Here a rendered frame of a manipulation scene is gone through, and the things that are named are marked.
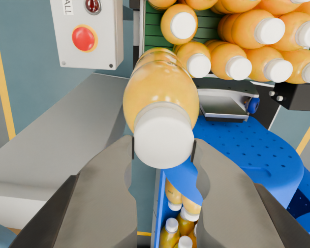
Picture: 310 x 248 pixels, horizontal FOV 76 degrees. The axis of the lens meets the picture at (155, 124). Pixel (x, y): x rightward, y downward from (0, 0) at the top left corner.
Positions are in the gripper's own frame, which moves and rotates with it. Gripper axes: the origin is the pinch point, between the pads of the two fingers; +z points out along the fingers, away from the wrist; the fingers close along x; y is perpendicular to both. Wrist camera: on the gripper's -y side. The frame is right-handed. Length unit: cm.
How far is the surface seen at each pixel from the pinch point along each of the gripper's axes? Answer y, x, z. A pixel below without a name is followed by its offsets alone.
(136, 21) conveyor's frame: -6.7, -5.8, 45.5
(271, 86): 27, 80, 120
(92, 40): -3.6, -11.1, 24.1
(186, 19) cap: -7.5, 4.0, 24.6
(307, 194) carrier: 50, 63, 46
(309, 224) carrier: 54, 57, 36
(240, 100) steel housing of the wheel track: 11, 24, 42
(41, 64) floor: 25, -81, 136
